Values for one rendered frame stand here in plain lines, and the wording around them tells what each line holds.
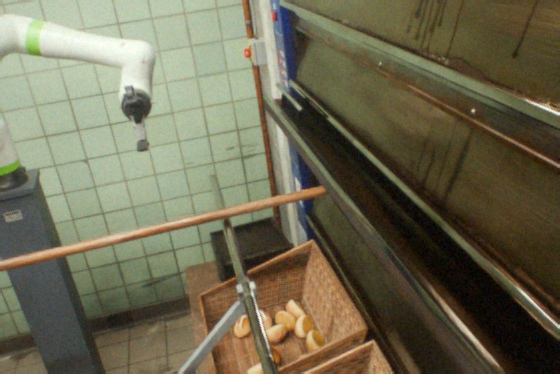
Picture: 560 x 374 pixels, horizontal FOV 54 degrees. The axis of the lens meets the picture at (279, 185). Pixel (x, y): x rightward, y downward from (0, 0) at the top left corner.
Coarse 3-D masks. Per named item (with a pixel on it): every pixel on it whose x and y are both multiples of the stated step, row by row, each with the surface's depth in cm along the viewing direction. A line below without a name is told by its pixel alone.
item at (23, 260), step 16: (304, 192) 169; (320, 192) 169; (224, 208) 165; (240, 208) 165; (256, 208) 166; (160, 224) 162; (176, 224) 162; (192, 224) 163; (96, 240) 158; (112, 240) 159; (128, 240) 160; (32, 256) 155; (48, 256) 156
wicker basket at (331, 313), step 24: (312, 240) 211; (264, 264) 210; (288, 264) 213; (312, 264) 210; (216, 288) 209; (264, 288) 215; (312, 288) 210; (336, 288) 186; (216, 312) 214; (312, 312) 209; (336, 312) 185; (288, 336) 203; (336, 336) 185; (360, 336) 165; (216, 360) 197; (240, 360) 195; (288, 360) 192; (312, 360) 163
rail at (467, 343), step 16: (288, 128) 155; (304, 144) 140; (320, 160) 129; (336, 176) 120; (352, 208) 108; (368, 224) 101; (384, 240) 94; (400, 256) 90; (400, 272) 88; (416, 272) 85; (416, 288) 83; (432, 288) 81; (432, 304) 78; (448, 320) 74; (464, 336) 71; (464, 352) 71; (480, 352) 68; (480, 368) 67; (496, 368) 66
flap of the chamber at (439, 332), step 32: (320, 128) 160; (352, 160) 137; (352, 192) 118; (384, 192) 119; (352, 224) 108; (384, 224) 105; (416, 224) 106; (384, 256) 94; (416, 256) 94; (448, 256) 95; (448, 288) 85; (480, 288) 86; (480, 320) 78; (512, 320) 79; (448, 352) 74; (512, 352) 72; (544, 352) 73
